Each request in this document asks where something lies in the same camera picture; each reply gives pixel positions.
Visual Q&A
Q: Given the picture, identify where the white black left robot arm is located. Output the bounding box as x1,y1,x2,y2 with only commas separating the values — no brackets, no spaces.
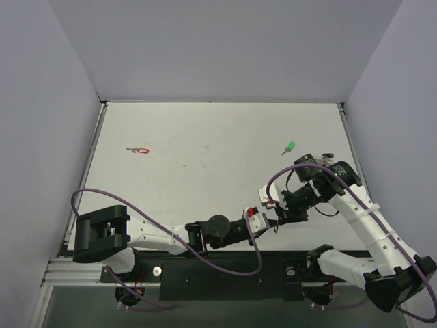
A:
73,205,277,263

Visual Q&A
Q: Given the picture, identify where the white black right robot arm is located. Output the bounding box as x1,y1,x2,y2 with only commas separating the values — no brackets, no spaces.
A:
262,154,436,312

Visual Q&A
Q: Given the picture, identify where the metal disc with key rings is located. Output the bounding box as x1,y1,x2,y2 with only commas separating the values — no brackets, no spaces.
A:
314,155,335,167

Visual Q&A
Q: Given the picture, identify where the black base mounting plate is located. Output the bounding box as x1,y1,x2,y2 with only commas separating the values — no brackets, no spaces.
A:
120,251,329,301

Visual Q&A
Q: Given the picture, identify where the key with green cap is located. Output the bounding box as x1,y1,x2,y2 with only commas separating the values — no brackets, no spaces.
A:
281,142,296,156

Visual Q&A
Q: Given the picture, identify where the key with red tag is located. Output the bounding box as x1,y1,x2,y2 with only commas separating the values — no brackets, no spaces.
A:
126,148,150,154

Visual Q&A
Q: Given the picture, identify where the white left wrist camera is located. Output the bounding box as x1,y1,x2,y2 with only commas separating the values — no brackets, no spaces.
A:
243,207,272,238

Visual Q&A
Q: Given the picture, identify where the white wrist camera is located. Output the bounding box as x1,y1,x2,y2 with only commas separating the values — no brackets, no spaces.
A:
258,184,287,210
243,207,272,238

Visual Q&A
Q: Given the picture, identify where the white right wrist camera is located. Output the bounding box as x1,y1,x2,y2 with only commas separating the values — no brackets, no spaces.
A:
258,184,287,210

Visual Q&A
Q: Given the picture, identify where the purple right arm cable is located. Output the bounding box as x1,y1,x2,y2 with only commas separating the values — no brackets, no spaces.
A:
266,163,437,322

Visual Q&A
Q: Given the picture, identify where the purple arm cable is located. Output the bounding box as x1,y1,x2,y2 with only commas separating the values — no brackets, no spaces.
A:
70,187,264,276
266,163,437,322

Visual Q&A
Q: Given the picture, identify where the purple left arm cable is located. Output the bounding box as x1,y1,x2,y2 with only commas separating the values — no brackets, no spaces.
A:
70,187,264,276

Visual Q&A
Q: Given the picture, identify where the aluminium frame rail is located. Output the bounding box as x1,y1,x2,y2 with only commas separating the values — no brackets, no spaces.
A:
42,258,102,286

